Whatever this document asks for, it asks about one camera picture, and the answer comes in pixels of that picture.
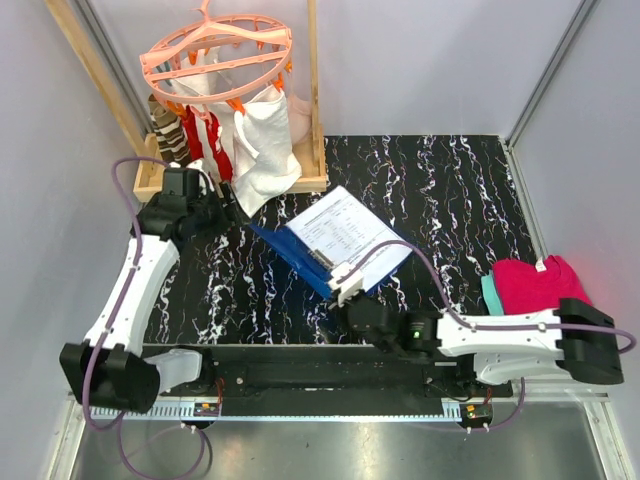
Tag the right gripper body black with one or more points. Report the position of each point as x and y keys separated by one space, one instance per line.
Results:
x=386 y=348

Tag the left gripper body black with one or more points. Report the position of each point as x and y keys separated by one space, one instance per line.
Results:
x=212 y=219

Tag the white table form sheet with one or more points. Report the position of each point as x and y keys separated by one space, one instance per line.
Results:
x=344 y=230

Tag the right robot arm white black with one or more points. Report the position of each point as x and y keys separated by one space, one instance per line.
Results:
x=573 y=337

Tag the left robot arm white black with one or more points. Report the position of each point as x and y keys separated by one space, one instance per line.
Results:
x=108 y=368

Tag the white hanging towel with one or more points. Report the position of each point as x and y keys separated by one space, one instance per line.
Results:
x=265 y=165

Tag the red white striped sock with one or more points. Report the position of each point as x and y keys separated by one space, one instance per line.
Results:
x=204 y=139

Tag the brown striped sock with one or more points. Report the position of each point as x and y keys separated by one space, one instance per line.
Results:
x=170 y=136

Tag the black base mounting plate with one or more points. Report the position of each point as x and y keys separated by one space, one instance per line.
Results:
x=245 y=378

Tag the pale pink hanging cloth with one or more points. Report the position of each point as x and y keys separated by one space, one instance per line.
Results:
x=299 y=115

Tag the white cloth behind hanger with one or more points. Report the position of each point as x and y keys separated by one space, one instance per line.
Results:
x=200 y=84

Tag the teal folded garment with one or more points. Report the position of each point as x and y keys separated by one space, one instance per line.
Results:
x=490 y=295

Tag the pink round clip hanger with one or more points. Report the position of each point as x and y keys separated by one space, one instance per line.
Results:
x=218 y=60

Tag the black marble pattern mat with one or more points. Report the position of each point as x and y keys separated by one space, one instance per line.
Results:
x=453 y=196

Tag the pink folded t-shirt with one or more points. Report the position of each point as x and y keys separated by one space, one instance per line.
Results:
x=523 y=288

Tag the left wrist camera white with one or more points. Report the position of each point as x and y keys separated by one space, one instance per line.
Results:
x=205 y=182

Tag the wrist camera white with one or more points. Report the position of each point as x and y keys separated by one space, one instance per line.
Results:
x=345 y=282
x=205 y=182

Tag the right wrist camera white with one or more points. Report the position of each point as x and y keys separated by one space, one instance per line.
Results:
x=345 y=282

